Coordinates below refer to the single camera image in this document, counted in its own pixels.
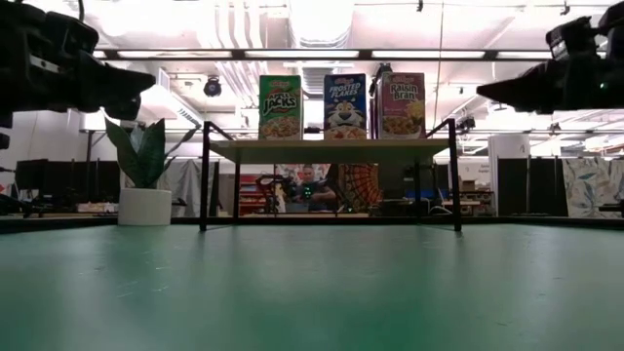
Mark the Frosted Flakes cereal box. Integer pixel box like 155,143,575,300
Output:
323,72,369,141

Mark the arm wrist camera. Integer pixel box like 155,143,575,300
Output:
544,16,605,62
43,10,101,55

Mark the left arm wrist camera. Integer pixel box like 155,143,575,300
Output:
43,10,101,55

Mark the green plant in white pot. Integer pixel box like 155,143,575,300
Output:
103,116,202,227

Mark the leaf patterned panel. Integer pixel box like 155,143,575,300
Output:
562,158,624,219

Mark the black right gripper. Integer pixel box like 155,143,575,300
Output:
476,51,624,115

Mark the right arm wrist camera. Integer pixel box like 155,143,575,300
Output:
544,16,605,62

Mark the grey draped cover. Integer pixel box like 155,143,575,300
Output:
158,158,220,218

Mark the cluttered office desk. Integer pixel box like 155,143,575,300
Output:
379,187,493,217

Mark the orange mandala patterned panel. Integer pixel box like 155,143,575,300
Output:
335,164,382,206

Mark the black office partition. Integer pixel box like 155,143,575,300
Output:
14,158,122,212
496,156,569,217

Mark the wooden shelf with black frame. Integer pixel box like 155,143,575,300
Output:
198,117,463,233

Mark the red storage rack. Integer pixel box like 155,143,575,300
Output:
238,174,275,215

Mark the Apple Jacks cereal box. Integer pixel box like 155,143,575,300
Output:
257,74,304,141

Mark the green table mat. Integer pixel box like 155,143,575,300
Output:
0,222,624,351

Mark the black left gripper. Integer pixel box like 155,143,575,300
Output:
0,46,158,129

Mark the white cabinet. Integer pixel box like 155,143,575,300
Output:
487,134,531,216

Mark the person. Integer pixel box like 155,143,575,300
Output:
292,164,338,214

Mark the Raisin Bran cereal box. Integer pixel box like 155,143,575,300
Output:
372,71,427,141

